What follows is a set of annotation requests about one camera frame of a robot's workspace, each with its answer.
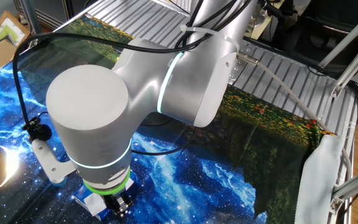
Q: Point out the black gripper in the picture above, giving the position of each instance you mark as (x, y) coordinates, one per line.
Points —
(115, 199)

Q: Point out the white paper napkin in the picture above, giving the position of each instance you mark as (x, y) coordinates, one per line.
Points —
(95, 203)

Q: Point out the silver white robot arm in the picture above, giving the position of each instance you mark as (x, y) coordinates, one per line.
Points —
(89, 109)

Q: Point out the galaxy print tablecloth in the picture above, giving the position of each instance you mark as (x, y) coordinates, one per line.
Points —
(197, 174)

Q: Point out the white cloth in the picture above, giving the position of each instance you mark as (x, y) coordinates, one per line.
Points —
(319, 186)

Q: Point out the dark metal cabinet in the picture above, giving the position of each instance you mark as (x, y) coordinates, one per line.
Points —
(54, 15)

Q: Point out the black office chair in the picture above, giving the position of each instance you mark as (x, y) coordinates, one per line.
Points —
(322, 37)

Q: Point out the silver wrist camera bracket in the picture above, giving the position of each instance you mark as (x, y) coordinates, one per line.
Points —
(50, 161)

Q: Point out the wooden picture frame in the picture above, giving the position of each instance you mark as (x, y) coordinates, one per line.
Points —
(6, 31)

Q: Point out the aluminium frame strut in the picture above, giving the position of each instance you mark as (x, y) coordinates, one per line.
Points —
(31, 15)
(356, 186)
(346, 37)
(353, 73)

